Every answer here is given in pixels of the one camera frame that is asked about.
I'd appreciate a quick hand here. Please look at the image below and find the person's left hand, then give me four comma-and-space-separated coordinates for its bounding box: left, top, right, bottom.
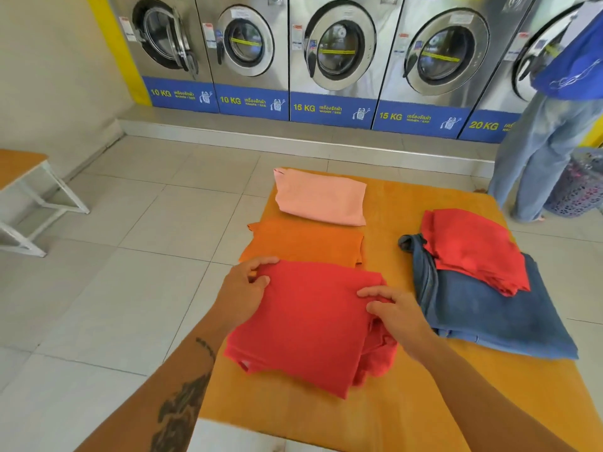
212, 256, 280, 333

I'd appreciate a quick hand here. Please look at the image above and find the person's right hand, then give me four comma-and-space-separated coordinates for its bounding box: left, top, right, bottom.
356, 285, 442, 365

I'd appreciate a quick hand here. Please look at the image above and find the red cloth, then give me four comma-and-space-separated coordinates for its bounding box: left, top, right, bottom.
224, 260, 399, 400
420, 208, 532, 297

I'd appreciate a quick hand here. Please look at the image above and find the orange cloth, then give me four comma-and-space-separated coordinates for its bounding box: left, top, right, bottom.
239, 220, 366, 269

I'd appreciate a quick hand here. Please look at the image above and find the blue denim garment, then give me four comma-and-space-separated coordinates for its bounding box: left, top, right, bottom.
398, 234, 579, 361

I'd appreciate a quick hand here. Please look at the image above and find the pink cloth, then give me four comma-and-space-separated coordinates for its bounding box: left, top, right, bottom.
273, 168, 367, 227

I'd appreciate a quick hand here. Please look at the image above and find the person's right forearm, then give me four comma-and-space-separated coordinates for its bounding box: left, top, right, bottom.
414, 336, 578, 452

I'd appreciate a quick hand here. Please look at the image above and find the person's left forearm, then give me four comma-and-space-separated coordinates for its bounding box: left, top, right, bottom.
75, 310, 236, 452

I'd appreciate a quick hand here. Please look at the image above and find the small steel washing machine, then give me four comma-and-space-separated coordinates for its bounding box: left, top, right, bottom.
195, 0, 291, 122
106, 0, 220, 114

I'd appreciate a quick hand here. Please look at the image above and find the medium steel washing machine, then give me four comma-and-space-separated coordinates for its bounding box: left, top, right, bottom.
372, 0, 538, 139
288, 0, 406, 130

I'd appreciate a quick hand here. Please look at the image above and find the large steel washing machine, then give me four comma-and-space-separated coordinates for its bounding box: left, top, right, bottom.
459, 0, 603, 144

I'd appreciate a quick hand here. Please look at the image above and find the grey plastic laundry basket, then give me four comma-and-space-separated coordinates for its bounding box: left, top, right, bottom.
544, 146, 603, 218

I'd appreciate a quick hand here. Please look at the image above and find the wooden stool white frame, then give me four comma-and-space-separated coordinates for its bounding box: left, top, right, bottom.
0, 149, 90, 258

